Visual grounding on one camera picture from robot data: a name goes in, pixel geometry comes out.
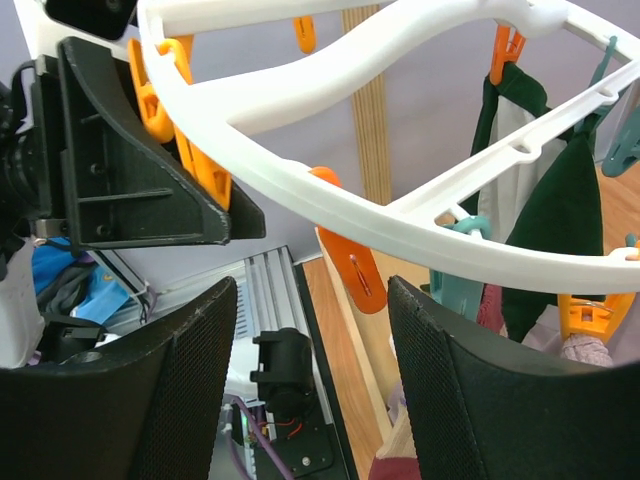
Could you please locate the orange clothes peg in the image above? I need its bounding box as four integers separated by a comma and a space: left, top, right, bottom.
557, 293, 636, 344
127, 35, 234, 211
307, 165, 389, 315

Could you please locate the white round clip hanger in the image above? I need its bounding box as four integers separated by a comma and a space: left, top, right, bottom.
137, 1, 639, 294

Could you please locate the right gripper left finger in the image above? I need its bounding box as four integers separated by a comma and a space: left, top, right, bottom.
1, 277, 237, 479

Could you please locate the dark green white garment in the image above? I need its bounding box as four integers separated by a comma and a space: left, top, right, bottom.
457, 59, 606, 344

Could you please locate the teal clothes peg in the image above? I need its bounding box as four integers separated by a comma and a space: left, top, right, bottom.
420, 216, 491, 322

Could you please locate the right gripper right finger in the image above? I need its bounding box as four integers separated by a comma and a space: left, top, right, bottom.
388, 276, 639, 479

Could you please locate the lilac pink garment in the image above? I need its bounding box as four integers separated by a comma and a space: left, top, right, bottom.
387, 329, 640, 426

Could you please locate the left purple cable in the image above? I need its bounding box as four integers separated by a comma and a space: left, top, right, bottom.
227, 394, 291, 480

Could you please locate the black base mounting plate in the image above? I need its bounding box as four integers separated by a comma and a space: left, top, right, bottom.
244, 266, 358, 479

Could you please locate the aluminium frame rail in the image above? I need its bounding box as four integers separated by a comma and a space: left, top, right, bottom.
89, 244, 311, 431

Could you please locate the wooden hanging rack frame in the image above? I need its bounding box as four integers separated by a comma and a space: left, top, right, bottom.
302, 4, 640, 480

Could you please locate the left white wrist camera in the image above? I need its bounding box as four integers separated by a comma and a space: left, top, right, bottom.
13, 0, 137, 60

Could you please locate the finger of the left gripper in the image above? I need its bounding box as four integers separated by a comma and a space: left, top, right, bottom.
164, 141, 266, 240

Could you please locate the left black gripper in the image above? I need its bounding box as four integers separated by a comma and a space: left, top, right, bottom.
1, 37, 231, 250

